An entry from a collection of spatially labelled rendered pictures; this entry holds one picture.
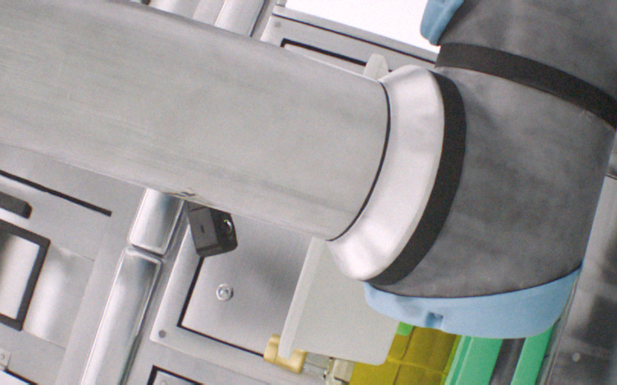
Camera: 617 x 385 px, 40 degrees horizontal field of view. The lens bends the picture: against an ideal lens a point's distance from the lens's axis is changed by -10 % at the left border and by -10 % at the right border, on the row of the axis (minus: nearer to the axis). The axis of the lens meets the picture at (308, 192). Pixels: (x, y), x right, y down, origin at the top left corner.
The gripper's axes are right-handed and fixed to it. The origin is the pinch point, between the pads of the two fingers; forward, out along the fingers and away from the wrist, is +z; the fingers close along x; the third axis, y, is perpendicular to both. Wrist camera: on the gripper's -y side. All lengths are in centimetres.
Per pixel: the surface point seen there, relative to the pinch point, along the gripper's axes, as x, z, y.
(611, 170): 17.5, 21.2, 10.2
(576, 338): 12.1, 23.0, -6.8
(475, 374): 10.5, 14.3, -13.1
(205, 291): 30.8, -21.6, -18.9
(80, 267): 31, -40, -23
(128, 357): 26.6, -27.7, -30.3
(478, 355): 11.1, 13.8, -11.3
